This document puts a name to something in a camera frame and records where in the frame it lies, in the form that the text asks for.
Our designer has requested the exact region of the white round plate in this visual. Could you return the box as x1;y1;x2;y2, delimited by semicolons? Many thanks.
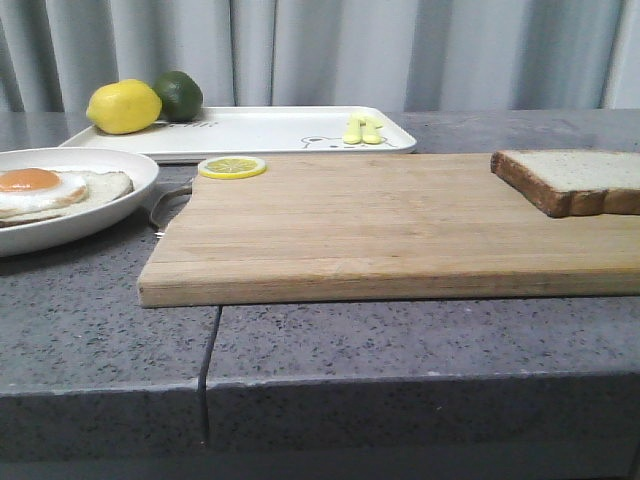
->
1;147;159;257

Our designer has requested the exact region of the white rectangular tray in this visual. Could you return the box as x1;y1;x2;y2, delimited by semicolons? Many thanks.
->
62;106;417;164

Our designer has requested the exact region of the wooden cutting board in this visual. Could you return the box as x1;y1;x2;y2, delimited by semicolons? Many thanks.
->
138;153;639;307

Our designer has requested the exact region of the left yellow small utensil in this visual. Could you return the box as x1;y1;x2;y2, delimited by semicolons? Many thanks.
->
342;114;362;145

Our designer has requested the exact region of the yellow small utensil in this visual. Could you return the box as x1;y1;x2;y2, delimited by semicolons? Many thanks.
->
360;116;383;145
342;114;362;145

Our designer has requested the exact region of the yellow lemon slice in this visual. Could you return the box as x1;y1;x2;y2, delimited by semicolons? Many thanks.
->
197;156;267;180

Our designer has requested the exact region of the right yellow small utensil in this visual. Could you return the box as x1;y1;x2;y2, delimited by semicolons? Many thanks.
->
360;116;383;145

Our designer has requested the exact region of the grey curtain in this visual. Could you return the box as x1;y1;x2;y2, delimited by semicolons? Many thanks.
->
1;1;639;112

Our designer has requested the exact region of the green lime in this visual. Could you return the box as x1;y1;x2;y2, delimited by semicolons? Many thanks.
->
153;71;203;122

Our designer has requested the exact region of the fried egg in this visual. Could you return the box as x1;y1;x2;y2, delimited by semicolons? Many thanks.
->
1;168;88;217

